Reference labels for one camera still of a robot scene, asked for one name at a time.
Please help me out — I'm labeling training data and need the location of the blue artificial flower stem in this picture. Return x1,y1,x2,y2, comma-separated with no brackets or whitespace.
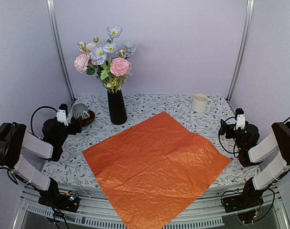
122,40,136,59

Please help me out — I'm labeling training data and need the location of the aluminium frame post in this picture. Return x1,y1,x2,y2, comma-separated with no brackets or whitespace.
227,0,255,103
46,0,75,101

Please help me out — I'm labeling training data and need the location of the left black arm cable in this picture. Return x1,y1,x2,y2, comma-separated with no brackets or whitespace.
0,106,59,186

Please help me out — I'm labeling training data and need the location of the red round coaster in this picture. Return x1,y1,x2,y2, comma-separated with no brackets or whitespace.
71,110,95,127

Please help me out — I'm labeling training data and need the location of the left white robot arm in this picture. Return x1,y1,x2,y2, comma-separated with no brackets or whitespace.
0,119,82,207

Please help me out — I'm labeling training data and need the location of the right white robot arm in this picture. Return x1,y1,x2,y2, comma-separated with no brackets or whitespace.
217,114,290,208

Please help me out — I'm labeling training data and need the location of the floral patterned tablecloth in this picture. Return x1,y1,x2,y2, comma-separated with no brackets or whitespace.
42,95,260,188

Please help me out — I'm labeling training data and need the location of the pale blue poppy stem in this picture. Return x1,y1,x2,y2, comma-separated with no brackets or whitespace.
91,25,123,87

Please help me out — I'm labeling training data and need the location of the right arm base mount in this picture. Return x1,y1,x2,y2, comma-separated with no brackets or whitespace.
221,178,264,213

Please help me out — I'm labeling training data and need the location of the large pink rose stem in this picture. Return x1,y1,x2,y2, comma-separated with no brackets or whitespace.
73,54,98,75

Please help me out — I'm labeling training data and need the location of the tall black vase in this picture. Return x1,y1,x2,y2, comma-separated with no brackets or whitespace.
107,90,127,125

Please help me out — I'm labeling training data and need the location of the right aluminium frame post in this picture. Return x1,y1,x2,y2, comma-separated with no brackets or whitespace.
227,0,255,103

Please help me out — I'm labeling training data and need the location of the left aluminium frame post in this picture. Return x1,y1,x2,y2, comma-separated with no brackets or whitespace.
46,0,75,101

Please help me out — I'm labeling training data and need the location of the orange yellow wrapping paper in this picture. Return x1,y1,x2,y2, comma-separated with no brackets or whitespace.
83,112,230,229

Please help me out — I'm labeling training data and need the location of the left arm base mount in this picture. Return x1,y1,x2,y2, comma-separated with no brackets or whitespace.
38,178,80,213

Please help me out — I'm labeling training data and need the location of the striped ceramic cup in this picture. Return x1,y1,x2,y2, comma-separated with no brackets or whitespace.
72,103,90,120

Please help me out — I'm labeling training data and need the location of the yellow artificial flower sprig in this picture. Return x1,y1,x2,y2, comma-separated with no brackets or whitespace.
103,75,126,94

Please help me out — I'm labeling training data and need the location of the aluminium front rail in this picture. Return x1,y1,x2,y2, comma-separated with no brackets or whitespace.
13,184,290,229

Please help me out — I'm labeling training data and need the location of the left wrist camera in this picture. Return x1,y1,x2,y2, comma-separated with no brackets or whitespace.
56,104,69,126

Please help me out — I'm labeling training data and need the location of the white ceramic mug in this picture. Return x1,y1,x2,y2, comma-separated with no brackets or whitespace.
191,94,212,113

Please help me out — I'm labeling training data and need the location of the white artificial flower stem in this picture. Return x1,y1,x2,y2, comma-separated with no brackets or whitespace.
77,36,100,55

